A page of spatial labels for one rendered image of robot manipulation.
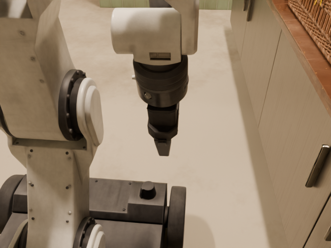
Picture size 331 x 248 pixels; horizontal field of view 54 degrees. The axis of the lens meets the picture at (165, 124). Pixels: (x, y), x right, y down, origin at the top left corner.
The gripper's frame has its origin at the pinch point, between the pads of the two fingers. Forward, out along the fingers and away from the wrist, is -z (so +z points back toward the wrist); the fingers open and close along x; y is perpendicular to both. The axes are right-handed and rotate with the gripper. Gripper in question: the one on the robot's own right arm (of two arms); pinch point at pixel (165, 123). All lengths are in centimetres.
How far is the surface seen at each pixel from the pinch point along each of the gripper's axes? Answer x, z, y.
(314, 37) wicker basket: 39, -10, -40
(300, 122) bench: 16.8, -20.6, -35.3
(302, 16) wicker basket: 53, -13, -39
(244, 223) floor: 1, -60, -25
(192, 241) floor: -7, -58, -7
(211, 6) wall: 204, -112, -18
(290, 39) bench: 43, -13, -34
